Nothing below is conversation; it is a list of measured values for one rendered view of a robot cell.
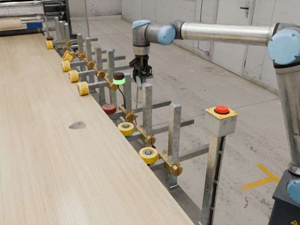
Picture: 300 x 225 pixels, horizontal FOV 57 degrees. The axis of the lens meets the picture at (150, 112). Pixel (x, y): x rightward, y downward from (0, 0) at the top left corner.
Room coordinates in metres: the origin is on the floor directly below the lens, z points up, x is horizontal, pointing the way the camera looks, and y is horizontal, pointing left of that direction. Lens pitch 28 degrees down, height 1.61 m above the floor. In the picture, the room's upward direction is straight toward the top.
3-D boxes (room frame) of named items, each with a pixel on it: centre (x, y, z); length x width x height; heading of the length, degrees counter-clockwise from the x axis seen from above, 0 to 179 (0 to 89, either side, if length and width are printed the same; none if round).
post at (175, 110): (0.98, -0.10, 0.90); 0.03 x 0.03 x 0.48; 27
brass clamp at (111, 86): (1.67, 0.25, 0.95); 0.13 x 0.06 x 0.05; 27
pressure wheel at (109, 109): (1.42, 0.24, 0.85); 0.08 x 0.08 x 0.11
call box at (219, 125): (0.75, -0.22, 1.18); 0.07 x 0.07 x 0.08; 27
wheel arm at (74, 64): (2.16, 0.43, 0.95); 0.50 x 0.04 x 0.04; 117
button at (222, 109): (0.75, -0.22, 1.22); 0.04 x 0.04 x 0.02
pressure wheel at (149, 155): (0.97, 0.01, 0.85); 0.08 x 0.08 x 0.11
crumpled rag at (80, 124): (1.21, 0.37, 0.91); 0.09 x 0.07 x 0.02; 111
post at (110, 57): (1.65, 0.24, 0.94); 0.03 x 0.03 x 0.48; 27
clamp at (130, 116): (1.44, 0.14, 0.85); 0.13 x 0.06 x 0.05; 27
